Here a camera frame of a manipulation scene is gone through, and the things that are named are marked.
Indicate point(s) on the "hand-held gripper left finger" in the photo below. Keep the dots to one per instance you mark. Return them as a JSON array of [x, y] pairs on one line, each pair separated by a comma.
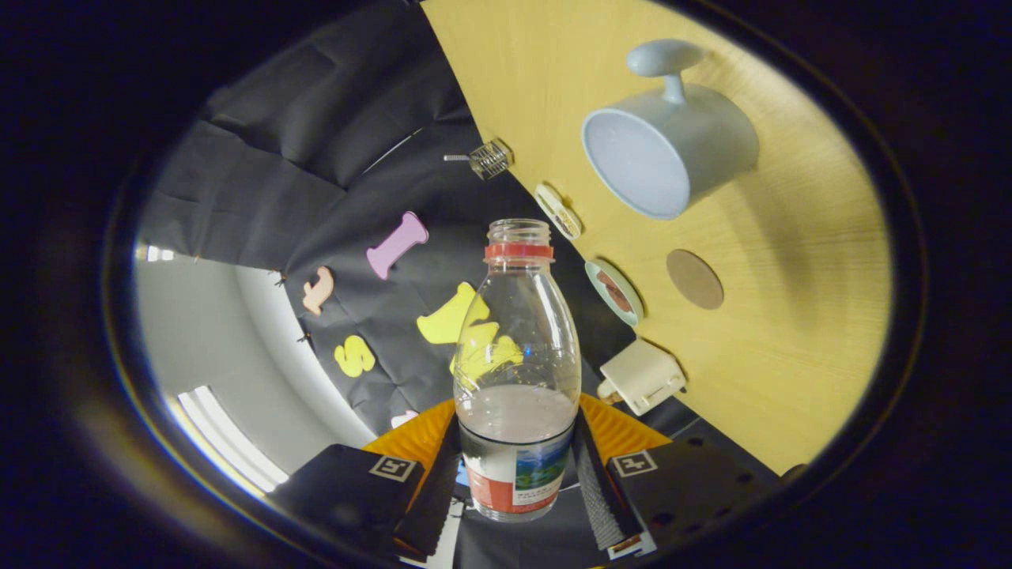
[[431, 494]]

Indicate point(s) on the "small ceiling light panel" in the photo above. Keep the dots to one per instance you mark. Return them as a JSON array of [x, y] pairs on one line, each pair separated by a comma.
[[160, 254]]

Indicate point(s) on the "wooden table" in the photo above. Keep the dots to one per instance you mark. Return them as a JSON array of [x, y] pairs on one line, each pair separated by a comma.
[[791, 356]]

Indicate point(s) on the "white cup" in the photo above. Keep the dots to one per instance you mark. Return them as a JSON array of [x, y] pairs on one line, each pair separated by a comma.
[[700, 134]]

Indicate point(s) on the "long ceiling light panel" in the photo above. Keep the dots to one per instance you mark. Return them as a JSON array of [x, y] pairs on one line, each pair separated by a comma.
[[229, 438]]

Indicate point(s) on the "pale green plate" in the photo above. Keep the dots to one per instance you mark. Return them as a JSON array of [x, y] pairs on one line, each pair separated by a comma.
[[624, 312]]

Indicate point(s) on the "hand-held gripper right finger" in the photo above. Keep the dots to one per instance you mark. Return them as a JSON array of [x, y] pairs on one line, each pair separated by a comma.
[[597, 494]]

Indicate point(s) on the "row of black cloth clips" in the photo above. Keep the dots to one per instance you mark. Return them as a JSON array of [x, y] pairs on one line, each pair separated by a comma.
[[279, 277]]

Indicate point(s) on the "black backdrop cloth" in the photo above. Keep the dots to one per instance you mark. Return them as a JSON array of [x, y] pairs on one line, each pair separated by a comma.
[[261, 182]]

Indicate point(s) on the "brown meat piece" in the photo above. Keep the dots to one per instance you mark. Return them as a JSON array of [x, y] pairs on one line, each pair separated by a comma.
[[613, 290]]

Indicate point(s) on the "round brown coaster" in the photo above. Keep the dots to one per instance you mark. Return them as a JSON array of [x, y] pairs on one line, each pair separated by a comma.
[[695, 279]]

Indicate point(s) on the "clear plastic juice bottle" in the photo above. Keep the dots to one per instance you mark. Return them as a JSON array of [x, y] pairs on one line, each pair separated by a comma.
[[518, 348]]

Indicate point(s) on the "white toaster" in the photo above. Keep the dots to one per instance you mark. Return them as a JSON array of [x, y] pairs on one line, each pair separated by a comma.
[[644, 375]]

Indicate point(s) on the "small white oval dish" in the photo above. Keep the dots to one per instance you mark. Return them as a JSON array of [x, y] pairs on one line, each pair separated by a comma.
[[558, 212]]

